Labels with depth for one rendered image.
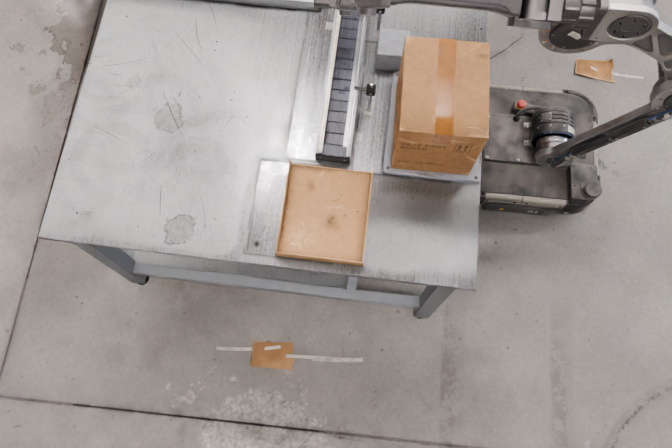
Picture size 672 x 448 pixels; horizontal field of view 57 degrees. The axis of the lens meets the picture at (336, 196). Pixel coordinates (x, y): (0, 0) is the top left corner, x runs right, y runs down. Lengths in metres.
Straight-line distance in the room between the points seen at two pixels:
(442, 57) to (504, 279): 1.26
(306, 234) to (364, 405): 0.98
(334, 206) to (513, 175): 1.01
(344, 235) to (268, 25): 0.79
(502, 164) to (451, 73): 0.96
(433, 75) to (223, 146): 0.70
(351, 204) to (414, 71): 0.44
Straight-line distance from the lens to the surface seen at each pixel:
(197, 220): 1.93
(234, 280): 2.50
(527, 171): 2.70
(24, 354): 2.94
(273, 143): 1.99
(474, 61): 1.82
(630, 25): 1.58
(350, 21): 2.15
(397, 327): 2.67
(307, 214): 1.89
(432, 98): 1.74
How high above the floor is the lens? 2.63
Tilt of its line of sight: 70 degrees down
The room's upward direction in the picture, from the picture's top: straight up
